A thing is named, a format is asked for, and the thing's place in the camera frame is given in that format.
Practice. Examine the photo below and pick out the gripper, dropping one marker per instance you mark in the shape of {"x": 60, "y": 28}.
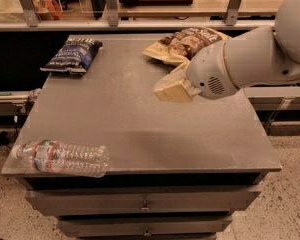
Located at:
{"x": 208, "y": 71}

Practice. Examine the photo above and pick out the clear plastic water bottle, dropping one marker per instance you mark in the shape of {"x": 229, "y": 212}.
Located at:
{"x": 52, "y": 156}

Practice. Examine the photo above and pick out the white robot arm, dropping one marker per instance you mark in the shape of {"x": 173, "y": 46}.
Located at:
{"x": 265, "y": 55}

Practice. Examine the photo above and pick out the brown and cream chip bag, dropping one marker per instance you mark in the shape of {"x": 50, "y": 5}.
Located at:
{"x": 183, "y": 45}

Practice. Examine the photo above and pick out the blue chip bag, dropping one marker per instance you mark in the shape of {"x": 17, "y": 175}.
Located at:
{"x": 75, "y": 56}

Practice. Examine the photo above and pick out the orange bag on shelf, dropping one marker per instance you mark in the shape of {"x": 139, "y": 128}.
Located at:
{"x": 51, "y": 7}

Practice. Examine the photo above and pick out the grey drawer cabinet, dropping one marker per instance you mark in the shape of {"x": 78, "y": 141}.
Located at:
{"x": 152, "y": 143}

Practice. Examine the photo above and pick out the upper grey drawer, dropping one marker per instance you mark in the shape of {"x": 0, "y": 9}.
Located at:
{"x": 73, "y": 202}

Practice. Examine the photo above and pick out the grey drawer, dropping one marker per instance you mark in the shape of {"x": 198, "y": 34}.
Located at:
{"x": 144, "y": 226}
{"x": 73, "y": 202}

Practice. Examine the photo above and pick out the lower grey drawer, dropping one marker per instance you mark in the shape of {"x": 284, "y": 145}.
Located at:
{"x": 144, "y": 226}

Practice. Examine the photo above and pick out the metal shelf rail frame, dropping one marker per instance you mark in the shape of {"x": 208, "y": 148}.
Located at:
{"x": 110, "y": 15}

